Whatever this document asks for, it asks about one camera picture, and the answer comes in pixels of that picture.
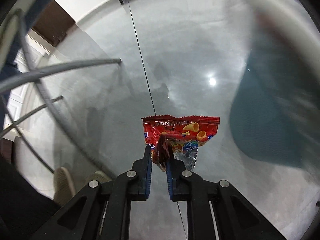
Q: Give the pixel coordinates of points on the grey metal chair frame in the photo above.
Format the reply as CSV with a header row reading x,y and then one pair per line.
x,y
34,75

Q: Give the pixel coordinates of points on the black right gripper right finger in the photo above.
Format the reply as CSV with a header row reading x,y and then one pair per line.
x,y
215,210

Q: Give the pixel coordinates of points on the red snack bag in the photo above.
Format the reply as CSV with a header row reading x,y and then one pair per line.
x,y
183,136

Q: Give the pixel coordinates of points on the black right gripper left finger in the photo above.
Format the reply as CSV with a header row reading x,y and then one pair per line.
x,y
101,210

